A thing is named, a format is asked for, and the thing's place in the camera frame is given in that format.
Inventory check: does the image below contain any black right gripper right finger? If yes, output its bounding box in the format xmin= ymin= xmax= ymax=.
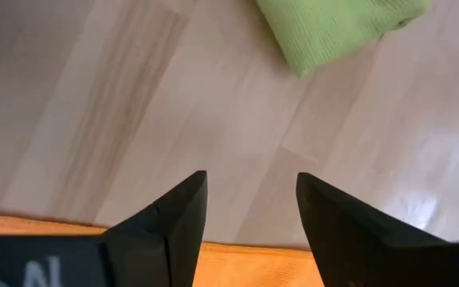
xmin=296 ymin=171 xmax=459 ymax=287

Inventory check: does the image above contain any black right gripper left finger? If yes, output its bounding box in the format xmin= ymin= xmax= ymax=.
xmin=0 ymin=170 xmax=209 ymax=287

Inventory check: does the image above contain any orange microfiber towel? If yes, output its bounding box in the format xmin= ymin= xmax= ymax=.
xmin=0 ymin=210 xmax=326 ymax=287

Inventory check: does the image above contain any green microfiber towel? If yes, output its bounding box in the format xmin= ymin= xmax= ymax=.
xmin=255 ymin=0 xmax=430 ymax=79

